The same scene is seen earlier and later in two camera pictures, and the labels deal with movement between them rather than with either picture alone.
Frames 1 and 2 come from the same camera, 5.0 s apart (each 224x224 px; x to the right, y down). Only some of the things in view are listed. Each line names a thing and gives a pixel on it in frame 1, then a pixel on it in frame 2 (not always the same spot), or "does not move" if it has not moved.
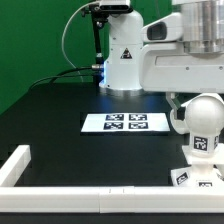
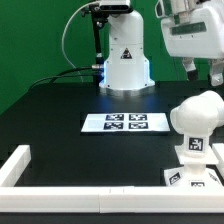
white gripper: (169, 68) to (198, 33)
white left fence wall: (15, 165) does not move
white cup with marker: (179, 125) to (207, 112)
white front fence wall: (112, 199) does not move
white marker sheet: (125, 123) does not move
